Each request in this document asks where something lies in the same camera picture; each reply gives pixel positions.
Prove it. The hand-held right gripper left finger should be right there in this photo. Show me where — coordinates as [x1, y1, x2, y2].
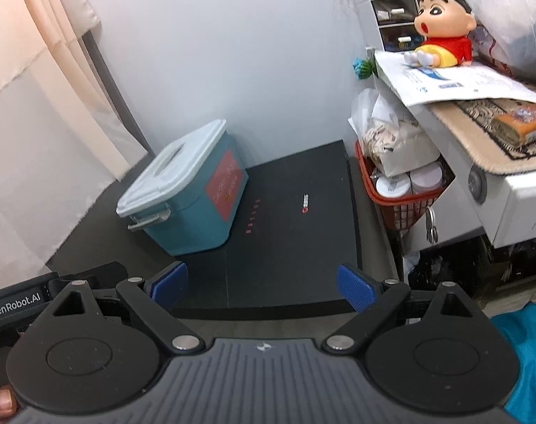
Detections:
[51, 261, 207, 356]

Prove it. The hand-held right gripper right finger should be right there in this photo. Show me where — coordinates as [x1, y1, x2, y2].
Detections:
[321, 264, 487, 356]

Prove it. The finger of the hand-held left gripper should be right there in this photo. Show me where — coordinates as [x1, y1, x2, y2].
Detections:
[56, 261, 131, 292]

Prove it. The teal plastic storage box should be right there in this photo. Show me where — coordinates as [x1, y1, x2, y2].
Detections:
[116, 119, 249, 257]

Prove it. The white storage box lid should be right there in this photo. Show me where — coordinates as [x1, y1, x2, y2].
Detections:
[116, 119, 228, 219]

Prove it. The person's left hand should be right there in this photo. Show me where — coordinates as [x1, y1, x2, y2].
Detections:
[0, 384, 19, 422]

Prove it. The red plastic basket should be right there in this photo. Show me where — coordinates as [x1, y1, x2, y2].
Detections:
[355, 140, 449, 231]

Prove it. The white jar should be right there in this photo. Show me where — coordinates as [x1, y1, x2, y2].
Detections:
[375, 172, 413, 199]
[410, 161, 445, 195]

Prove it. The cream curtain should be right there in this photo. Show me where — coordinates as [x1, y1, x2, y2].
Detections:
[0, 0, 154, 283]

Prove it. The white plastic bag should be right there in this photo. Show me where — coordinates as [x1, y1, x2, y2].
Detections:
[348, 87, 416, 142]

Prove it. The white desk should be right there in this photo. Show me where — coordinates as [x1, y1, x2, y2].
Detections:
[374, 46, 536, 250]

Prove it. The teal printed cloth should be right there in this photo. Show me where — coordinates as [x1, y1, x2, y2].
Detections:
[489, 300, 536, 424]

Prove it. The patterned beige mat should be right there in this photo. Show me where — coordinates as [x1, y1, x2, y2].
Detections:
[431, 82, 536, 175]

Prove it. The teal pompom ornament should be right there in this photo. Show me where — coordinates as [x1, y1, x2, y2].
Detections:
[353, 57, 379, 81]

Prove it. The white paper envelope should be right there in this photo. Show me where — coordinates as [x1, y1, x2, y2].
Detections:
[374, 49, 536, 107]

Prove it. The orange printed packet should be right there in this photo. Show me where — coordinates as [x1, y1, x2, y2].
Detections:
[491, 101, 536, 147]

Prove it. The boy doll red shirt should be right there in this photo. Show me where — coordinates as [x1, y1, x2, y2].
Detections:
[402, 0, 477, 69]

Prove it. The clear plastic bag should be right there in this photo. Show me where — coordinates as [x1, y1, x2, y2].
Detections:
[458, 0, 536, 80]

